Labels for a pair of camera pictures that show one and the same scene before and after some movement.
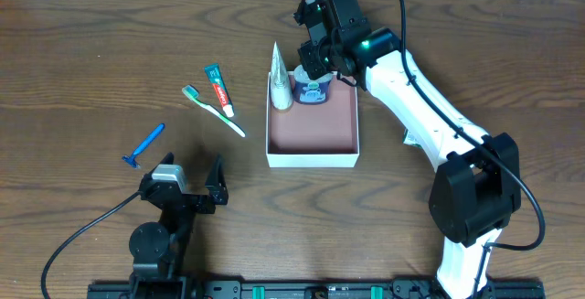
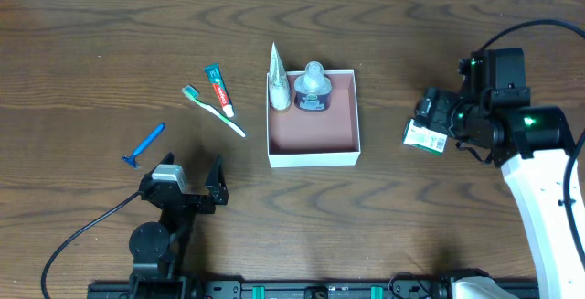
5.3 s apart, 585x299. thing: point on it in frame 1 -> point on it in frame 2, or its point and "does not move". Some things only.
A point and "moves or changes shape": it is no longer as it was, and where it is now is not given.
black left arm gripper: (191, 199) does not move
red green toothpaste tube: (220, 89) does not move
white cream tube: (281, 91) does not move
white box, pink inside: (314, 135) does not move
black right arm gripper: (309, 59) -> (432, 112)
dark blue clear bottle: (310, 91) moves or changes shape
